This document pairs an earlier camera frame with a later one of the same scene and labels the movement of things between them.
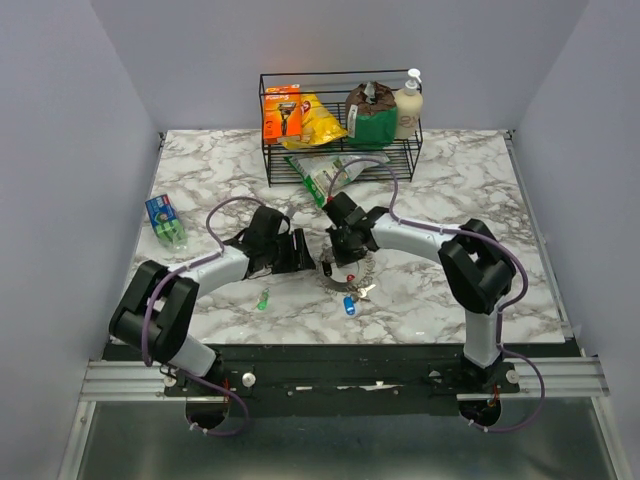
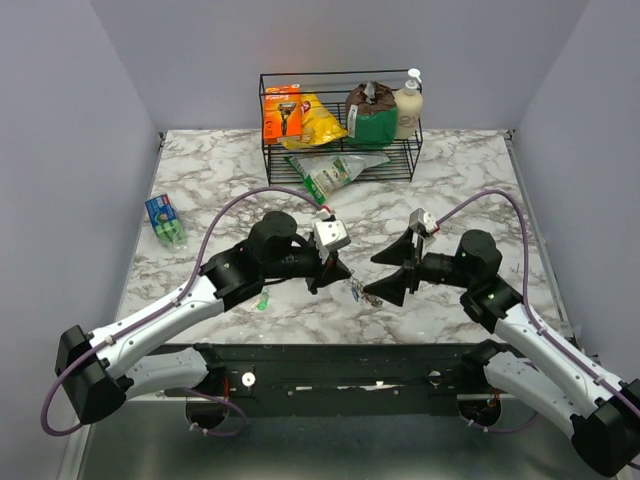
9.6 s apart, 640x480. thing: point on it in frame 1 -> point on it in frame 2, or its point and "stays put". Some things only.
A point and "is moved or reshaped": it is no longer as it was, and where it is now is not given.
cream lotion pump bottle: (410, 107) stays put
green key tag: (263, 304) stays put
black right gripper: (340, 256) -> (402, 253)
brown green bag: (371, 114) stays put
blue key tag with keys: (350, 301) is moved or reshaped
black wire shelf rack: (340, 126) stays put
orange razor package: (282, 117) stays put
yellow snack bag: (317, 126) stays put
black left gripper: (304, 258) -> (327, 274)
